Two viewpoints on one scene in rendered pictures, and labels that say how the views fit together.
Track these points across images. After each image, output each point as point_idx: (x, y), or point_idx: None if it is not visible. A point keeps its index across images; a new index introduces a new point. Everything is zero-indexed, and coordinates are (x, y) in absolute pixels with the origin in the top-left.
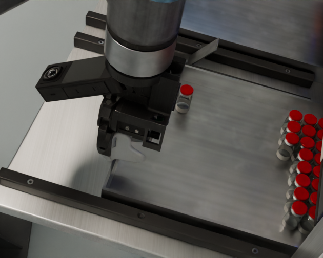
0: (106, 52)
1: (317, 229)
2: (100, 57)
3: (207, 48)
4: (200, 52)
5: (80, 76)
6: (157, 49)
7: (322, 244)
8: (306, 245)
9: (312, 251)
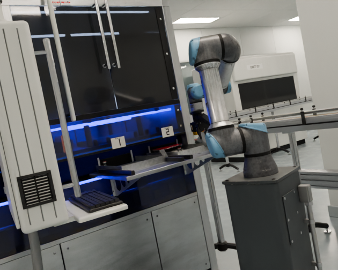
0: (203, 106)
1: (186, 130)
2: (201, 116)
3: (162, 152)
4: (164, 155)
5: (207, 116)
6: (197, 102)
7: (190, 125)
8: (188, 135)
9: (190, 130)
